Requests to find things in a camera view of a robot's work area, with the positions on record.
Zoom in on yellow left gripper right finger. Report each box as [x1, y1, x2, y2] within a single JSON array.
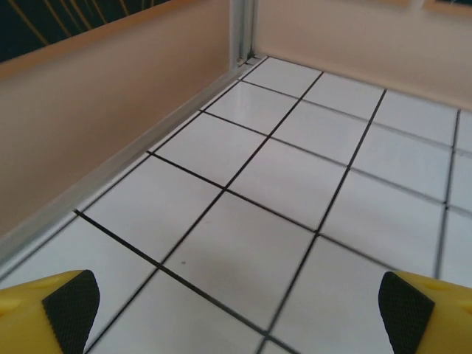
[[378, 271, 472, 354]]

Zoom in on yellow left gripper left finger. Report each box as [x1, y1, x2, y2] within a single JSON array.
[[0, 269, 100, 354]]

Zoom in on aluminium table side rail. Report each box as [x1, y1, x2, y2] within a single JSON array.
[[0, 55, 268, 276]]

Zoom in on aluminium corner post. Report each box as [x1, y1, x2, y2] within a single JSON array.
[[230, 0, 260, 67]]

